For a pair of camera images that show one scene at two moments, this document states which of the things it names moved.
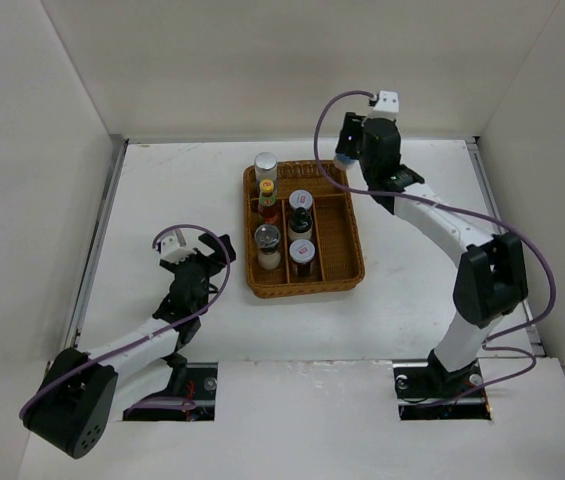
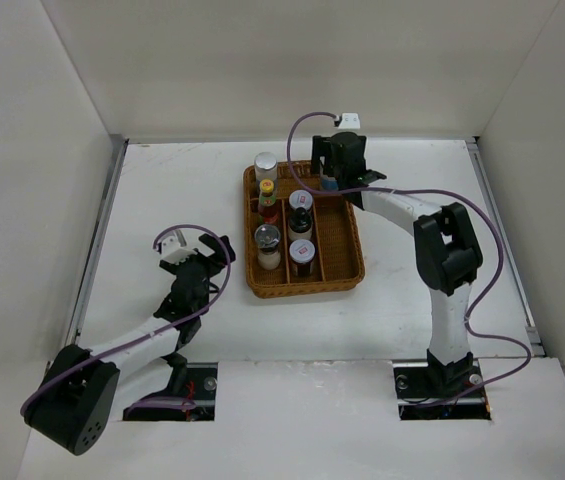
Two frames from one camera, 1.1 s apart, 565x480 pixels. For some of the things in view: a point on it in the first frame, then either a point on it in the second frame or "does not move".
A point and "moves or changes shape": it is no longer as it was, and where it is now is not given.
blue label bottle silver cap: x=343 y=158 moves or changes shape
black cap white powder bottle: x=300 y=224 does not move
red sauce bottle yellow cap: x=267 y=210 does not move
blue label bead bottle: x=265 y=166 does not move
